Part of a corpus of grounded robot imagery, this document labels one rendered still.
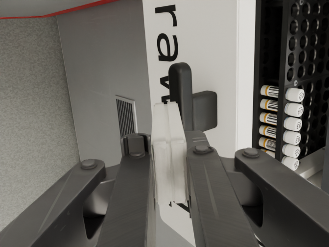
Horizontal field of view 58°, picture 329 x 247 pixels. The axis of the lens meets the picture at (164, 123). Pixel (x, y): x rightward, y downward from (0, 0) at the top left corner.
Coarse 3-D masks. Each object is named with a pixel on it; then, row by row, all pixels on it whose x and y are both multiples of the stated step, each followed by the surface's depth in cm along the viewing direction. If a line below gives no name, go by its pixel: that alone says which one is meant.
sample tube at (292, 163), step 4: (268, 152) 32; (272, 152) 32; (272, 156) 31; (284, 156) 31; (288, 156) 31; (284, 160) 30; (288, 160) 30; (292, 160) 30; (296, 160) 30; (284, 164) 30; (288, 164) 30; (292, 164) 30; (296, 164) 30; (292, 168) 30; (296, 168) 30
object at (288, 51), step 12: (288, 0) 26; (288, 12) 26; (300, 12) 27; (288, 24) 26; (288, 36) 27; (288, 48) 27; (288, 72) 29; (276, 132) 30; (276, 144) 30; (276, 156) 30
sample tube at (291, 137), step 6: (264, 126) 32; (270, 126) 31; (264, 132) 31; (270, 132) 31; (288, 132) 29; (294, 132) 29; (288, 138) 29; (294, 138) 29; (300, 138) 29; (294, 144) 29
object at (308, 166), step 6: (318, 150) 41; (324, 150) 40; (306, 156) 39; (312, 156) 39; (318, 156) 39; (300, 162) 37; (306, 162) 38; (312, 162) 37; (318, 162) 37; (300, 168) 36; (306, 168) 36; (312, 168) 36; (318, 168) 37; (300, 174) 35; (306, 174) 36; (312, 174) 37
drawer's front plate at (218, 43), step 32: (160, 0) 24; (192, 0) 21; (224, 0) 19; (160, 32) 25; (192, 32) 22; (224, 32) 20; (160, 64) 26; (192, 64) 23; (224, 64) 20; (160, 96) 28; (224, 96) 21; (224, 128) 22
